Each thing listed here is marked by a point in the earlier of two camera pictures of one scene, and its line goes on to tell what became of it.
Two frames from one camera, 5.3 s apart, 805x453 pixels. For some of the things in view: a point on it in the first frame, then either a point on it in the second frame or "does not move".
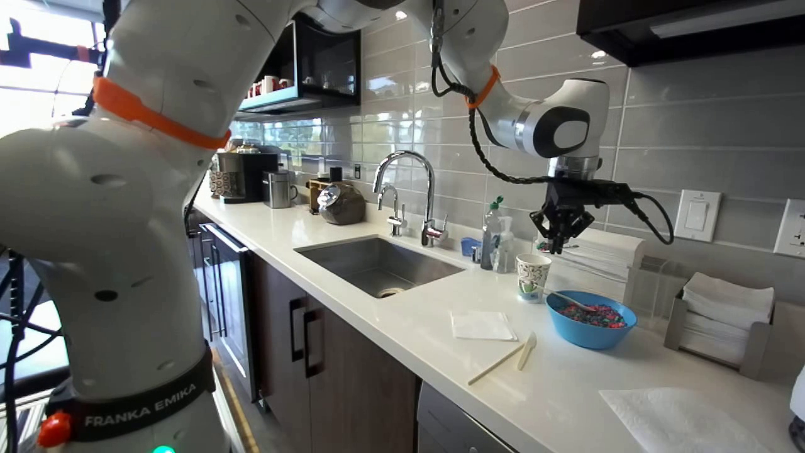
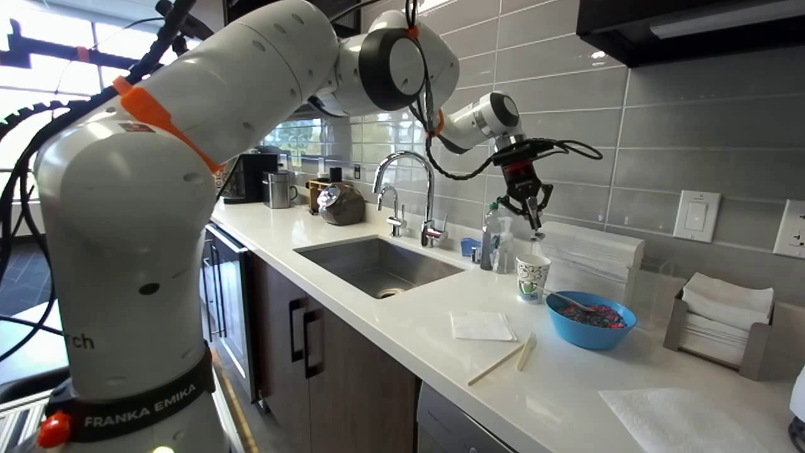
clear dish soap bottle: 504,246 does not move
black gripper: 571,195 -> 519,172
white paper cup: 534,272 does not move
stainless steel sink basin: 381,265 does not move
